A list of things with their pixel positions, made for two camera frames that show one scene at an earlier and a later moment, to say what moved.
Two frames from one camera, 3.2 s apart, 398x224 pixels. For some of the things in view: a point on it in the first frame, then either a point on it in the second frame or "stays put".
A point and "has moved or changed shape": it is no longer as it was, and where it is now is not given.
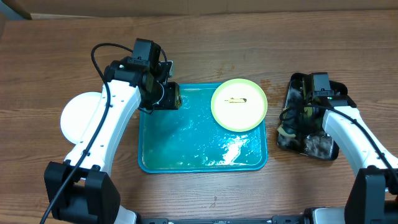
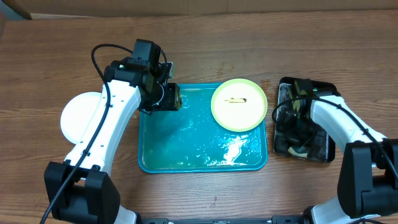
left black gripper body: [163, 97] stays put
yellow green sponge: [308, 112] has moved or changed shape
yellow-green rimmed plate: [239, 105] stays put
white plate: [77, 113] stays put
